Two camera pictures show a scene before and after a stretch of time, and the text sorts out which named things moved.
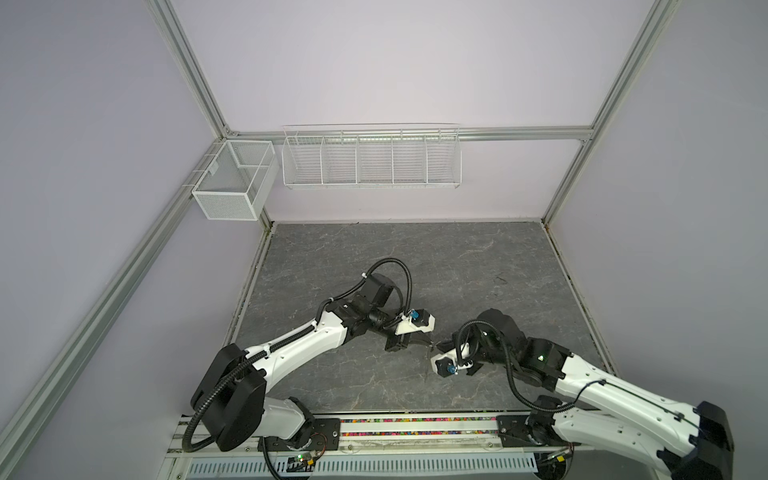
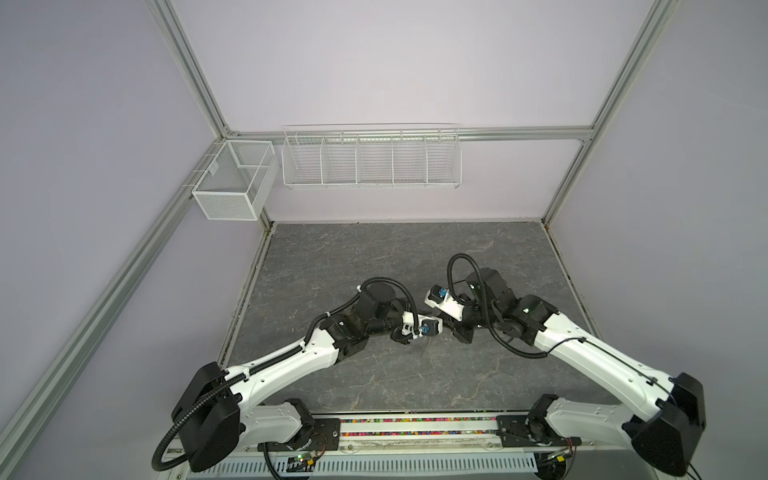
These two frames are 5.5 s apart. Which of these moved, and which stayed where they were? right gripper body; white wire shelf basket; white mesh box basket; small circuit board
Moved: right gripper body
Stayed: small circuit board; white wire shelf basket; white mesh box basket
